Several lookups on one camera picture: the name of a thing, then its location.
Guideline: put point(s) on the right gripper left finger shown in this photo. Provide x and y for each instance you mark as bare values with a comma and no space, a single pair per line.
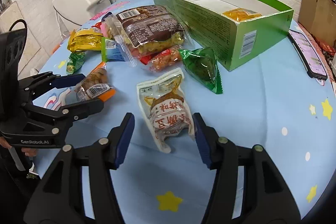
59,196

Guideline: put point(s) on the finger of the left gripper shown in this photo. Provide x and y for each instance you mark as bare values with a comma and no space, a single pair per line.
39,119
37,85

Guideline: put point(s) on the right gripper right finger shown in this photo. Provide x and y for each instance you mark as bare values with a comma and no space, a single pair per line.
266,196

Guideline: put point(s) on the yellow crinkled snack bag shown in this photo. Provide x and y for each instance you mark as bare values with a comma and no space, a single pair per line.
85,40

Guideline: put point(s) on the white red text snack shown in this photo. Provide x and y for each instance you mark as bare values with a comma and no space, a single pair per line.
164,108

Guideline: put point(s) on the yellow corn snack pack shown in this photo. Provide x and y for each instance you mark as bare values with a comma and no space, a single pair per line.
241,14

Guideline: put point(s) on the clear orange snack pack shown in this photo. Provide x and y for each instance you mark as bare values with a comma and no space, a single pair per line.
95,85

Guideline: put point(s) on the person's left hand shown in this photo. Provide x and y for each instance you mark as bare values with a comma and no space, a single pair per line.
29,152

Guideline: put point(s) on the blue cartoon tablecloth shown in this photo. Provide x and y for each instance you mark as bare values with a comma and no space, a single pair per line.
270,101

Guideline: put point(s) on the clear bag brown label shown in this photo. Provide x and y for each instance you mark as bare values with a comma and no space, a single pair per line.
144,32

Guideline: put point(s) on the smartphone with pink screen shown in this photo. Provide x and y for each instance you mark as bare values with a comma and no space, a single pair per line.
308,55

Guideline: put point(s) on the green triangular snack packet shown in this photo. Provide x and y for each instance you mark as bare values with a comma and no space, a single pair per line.
203,66

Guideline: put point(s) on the green cardboard box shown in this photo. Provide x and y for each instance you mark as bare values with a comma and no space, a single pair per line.
234,43

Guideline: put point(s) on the brown cardboard box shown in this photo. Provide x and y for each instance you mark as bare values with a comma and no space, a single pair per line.
318,18

